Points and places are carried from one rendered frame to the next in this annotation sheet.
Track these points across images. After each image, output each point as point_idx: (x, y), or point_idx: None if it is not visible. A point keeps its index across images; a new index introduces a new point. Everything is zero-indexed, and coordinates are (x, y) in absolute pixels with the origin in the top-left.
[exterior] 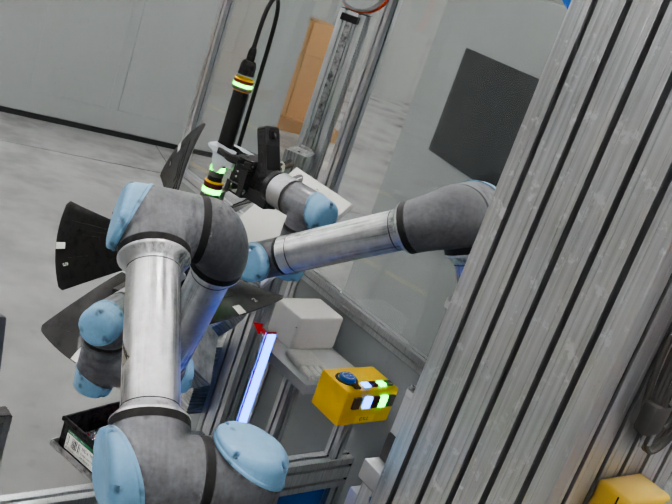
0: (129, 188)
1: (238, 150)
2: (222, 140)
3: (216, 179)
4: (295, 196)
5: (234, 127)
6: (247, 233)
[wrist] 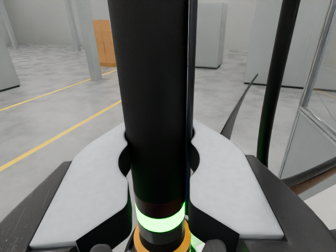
0: None
1: (198, 165)
2: (124, 121)
3: (149, 244)
4: None
5: (141, 49)
6: (335, 225)
